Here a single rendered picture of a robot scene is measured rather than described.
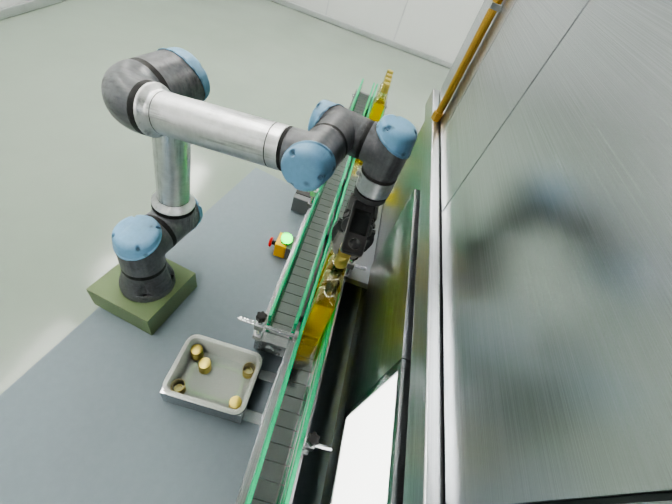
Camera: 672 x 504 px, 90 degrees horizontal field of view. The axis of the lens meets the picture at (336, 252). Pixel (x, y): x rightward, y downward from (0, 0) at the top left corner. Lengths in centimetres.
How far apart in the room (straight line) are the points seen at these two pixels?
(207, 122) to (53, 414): 85
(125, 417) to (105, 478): 13
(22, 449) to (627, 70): 128
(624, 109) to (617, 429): 27
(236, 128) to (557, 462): 56
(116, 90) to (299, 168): 36
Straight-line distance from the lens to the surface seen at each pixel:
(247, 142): 58
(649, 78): 41
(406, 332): 61
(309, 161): 51
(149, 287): 111
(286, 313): 107
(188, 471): 107
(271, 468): 94
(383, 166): 64
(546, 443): 35
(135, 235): 101
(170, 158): 93
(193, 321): 120
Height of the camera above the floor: 181
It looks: 48 degrees down
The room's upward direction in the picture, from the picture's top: 22 degrees clockwise
